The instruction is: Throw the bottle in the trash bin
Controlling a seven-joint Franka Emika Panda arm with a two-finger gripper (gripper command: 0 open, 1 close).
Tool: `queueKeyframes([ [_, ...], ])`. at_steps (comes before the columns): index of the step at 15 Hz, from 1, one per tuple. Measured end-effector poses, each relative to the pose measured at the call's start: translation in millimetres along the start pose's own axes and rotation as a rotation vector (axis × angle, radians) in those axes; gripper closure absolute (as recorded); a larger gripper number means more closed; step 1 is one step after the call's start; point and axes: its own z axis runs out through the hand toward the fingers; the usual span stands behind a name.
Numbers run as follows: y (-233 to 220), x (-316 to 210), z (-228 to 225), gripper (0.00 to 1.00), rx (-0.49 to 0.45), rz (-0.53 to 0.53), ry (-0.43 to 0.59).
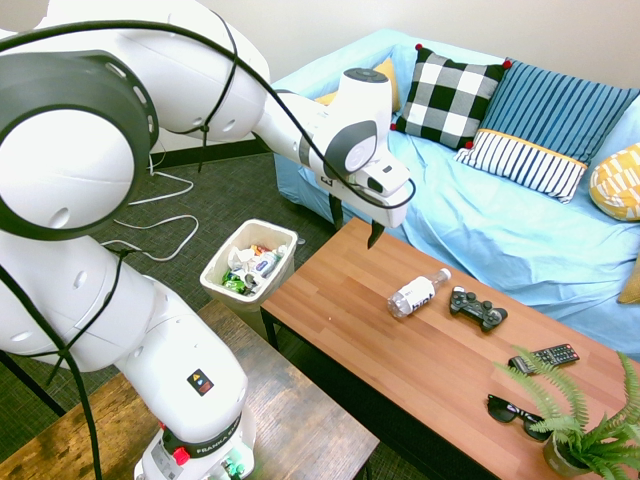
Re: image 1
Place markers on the dark rustic wooden stand table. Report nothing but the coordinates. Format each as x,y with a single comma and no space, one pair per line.
300,430

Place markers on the sofa with light blue cover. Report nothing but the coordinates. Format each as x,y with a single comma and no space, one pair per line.
500,235

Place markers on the green snack wrapper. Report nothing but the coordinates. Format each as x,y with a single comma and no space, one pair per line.
234,282

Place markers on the blue striped pillow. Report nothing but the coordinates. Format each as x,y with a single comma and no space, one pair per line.
550,110

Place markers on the plain mustard yellow pillow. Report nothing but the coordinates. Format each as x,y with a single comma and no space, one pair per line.
392,80
632,285

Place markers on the black remote control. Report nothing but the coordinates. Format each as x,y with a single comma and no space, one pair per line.
550,356

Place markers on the wooden coffee table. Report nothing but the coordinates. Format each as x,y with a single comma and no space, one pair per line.
370,325

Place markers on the discarded plastic bottle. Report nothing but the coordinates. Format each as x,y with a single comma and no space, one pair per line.
269,261

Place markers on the clear plastic water bottle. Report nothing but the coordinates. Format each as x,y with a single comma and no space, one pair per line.
415,295

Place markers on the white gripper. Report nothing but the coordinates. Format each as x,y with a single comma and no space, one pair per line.
392,207

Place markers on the black sunglasses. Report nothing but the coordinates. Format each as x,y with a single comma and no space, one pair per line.
505,409

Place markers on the yellow white patterned pillow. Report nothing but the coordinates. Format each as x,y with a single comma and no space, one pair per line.
620,185

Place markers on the black white checkered pillow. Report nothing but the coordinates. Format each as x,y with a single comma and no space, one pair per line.
445,100

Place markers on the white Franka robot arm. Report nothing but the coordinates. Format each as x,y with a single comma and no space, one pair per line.
175,75

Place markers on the white navy striped pillow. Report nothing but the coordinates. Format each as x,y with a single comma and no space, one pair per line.
525,165

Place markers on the potted green fern plant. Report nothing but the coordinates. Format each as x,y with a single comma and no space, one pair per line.
575,440

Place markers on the white trash bin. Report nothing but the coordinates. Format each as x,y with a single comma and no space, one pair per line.
220,275

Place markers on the black game controller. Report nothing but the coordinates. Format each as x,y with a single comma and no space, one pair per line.
475,306

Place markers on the crumpled white paper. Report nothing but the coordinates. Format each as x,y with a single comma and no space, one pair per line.
241,259

